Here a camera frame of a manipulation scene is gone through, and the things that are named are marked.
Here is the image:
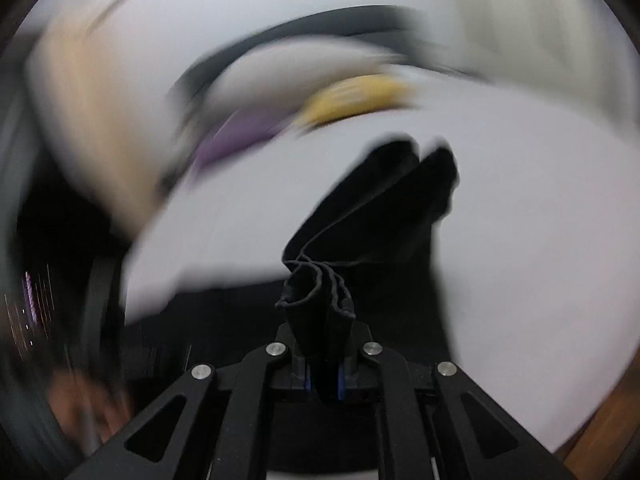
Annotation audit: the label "bed with white sheet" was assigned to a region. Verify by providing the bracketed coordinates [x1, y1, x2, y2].
[120, 60, 640, 476]

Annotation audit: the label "dark grey padded headboard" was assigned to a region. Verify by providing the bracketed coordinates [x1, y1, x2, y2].
[172, 5, 481, 106]

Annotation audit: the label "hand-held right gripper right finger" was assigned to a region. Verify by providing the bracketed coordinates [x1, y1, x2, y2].
[337, 322, 576, 480]

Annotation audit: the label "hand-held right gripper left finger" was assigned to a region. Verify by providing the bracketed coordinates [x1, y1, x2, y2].
[65, 322, 313, 480]

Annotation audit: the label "purple cushion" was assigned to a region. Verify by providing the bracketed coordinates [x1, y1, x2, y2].
[192, 107, 296, 171]

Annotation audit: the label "yellow cushion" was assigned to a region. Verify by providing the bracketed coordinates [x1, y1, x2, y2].
[295, 74, 416, 128]

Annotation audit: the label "black denim pants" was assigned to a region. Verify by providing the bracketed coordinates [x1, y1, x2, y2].
[122, 132, 461, 406]

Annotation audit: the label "large white pillow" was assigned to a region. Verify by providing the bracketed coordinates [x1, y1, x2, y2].
[210, 40, 401, 111]

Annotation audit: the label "person's left hand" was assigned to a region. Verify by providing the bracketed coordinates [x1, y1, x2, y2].
[47, 367, 133, 446]

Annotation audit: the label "beige curtain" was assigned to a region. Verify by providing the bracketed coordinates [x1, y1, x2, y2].
[40, 20, 166, 221]

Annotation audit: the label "white wardrobe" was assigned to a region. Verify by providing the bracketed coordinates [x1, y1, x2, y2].
[450, 0, 640, 111]

